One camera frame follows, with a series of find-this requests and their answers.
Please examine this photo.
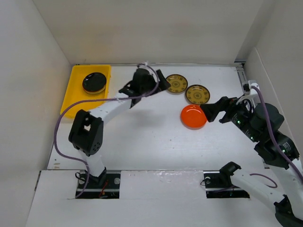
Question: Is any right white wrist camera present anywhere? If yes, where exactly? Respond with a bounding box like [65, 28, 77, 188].
[236, 80, 259, 105]

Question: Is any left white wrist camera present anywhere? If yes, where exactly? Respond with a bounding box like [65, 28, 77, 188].
[136, 61, 150, 69]

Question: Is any yellow patterned plate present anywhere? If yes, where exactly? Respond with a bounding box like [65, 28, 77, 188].
[185, 85, 210, 105]
[166, 74, 188, 94]

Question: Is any yellow patterned plate left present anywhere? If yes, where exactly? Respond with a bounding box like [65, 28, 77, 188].
[166, 74, 188, 94]

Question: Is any aluminium rail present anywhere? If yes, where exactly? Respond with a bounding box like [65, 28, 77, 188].
[234, 61, 247, 90]

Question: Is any cream floral plate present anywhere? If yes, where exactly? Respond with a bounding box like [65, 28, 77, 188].
[87, 92, 103, 96]

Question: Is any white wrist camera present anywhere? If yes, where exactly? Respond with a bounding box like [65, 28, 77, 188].
[136, 61, 150, 69]
[236, 80, 259, 105]

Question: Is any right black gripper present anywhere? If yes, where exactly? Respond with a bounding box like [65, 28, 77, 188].
[200, 93, 259, 141]

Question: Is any black plate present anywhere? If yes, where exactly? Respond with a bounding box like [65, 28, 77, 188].
[82, 72, 107, 91]

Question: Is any yellow patterned plate right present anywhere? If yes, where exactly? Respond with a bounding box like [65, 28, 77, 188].
[185, 85, 210, 105]

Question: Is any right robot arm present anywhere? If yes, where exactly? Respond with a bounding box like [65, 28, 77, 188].
[200, 96, 303, 227]

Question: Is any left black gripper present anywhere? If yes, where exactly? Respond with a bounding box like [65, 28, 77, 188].
[139, 70, 169, 96]

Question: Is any yellow plastic bin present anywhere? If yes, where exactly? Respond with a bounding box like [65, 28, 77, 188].
[60, 64, 111, 113]

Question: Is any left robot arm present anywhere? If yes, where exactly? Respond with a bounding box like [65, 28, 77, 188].
[69, 68, 170, 188]

